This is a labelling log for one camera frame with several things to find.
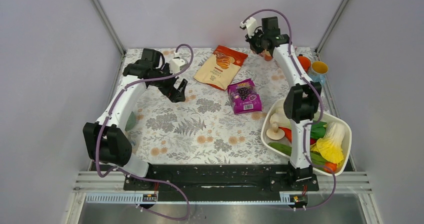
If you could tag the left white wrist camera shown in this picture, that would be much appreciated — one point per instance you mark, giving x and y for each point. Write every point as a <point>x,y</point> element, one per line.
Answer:
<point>177,63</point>

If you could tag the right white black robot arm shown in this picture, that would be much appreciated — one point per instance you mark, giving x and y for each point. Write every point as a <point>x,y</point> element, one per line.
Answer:
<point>303,99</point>

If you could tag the purple snack bag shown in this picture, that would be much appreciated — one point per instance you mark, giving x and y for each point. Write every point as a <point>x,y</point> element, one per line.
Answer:
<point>244,98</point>

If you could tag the toy cucumber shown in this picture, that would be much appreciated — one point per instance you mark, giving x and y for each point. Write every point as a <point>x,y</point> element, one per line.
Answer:
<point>316,158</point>

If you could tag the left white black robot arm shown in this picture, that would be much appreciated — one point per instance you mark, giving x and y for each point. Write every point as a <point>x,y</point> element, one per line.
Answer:
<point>105,139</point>

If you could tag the toy red chili pepper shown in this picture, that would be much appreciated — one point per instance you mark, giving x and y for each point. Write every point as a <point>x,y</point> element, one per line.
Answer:
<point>312,141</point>

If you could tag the toy yellow napa cabbage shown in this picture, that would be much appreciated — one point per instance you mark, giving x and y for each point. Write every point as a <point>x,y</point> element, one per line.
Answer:
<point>330,145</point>

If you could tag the toy bok choy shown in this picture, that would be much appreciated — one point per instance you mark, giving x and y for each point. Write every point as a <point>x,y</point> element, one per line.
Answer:
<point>317,131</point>

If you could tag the orange mug black handle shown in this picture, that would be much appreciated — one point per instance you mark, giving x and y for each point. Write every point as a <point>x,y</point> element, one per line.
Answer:
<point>305,62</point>

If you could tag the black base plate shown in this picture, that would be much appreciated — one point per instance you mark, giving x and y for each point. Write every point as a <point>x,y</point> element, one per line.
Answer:
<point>219,183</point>

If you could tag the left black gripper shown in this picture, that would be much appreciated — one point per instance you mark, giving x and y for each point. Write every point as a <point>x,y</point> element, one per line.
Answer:
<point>173,94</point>

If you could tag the floral table cloth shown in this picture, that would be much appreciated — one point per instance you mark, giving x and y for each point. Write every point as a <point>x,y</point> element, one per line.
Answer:
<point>204,128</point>

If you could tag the orange cassava chips bag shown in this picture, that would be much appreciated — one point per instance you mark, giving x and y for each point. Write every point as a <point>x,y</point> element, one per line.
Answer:
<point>221,67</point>

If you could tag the green round mug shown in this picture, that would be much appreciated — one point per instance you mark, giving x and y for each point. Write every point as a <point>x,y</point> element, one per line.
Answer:
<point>131,122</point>

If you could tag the small salmon pink mug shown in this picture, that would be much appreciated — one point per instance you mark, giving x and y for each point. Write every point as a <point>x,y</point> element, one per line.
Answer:
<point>266,55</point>

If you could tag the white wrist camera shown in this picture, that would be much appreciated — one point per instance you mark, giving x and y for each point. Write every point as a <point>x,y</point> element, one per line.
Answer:
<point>177,63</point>
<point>249,26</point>

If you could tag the white oval vegetable basin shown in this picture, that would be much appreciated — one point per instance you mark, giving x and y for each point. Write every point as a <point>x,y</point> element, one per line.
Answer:
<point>327,117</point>

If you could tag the toy mushroom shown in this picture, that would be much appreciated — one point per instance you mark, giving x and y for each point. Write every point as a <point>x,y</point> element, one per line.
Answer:
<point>274,132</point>

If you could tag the toy small tomato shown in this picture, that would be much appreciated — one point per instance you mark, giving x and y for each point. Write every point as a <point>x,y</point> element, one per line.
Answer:
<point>330,167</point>

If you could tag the blue mug yellow inside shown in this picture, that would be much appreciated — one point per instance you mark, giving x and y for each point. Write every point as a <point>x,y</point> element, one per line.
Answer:
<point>317,72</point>

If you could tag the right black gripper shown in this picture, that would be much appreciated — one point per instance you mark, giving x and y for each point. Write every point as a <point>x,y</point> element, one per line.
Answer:
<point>251,41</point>

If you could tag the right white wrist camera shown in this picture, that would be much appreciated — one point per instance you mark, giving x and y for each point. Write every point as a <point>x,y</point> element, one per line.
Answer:
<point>249,26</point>

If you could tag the toy carrot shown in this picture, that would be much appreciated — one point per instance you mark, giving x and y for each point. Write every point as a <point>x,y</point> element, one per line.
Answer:
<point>288,133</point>

